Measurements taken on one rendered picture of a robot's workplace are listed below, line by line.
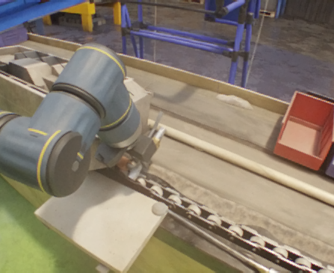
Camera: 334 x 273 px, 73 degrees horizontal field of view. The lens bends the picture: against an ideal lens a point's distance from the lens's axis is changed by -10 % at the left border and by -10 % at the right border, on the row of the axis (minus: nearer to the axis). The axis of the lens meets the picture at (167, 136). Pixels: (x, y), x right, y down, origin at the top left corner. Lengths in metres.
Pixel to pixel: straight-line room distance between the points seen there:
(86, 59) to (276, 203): 0.68
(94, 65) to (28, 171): 0.20
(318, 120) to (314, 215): 0.53
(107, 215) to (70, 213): 0.10
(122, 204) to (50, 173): 0.37
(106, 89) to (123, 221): 0.36
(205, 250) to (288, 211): 0.31
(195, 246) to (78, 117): 0.44
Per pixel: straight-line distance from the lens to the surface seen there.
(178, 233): 0.68
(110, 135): 0.52
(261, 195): 0.84
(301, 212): 0.86
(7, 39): 2.45
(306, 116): 1.25
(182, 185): 0.81
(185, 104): 1.21
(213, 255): 0.66
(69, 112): 0.39
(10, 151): 0.40
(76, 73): 0.43
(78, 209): 0.71
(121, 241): 0.64
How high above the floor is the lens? 1.35
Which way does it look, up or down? 38 degrees down
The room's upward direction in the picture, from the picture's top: 3 degrees clockwise
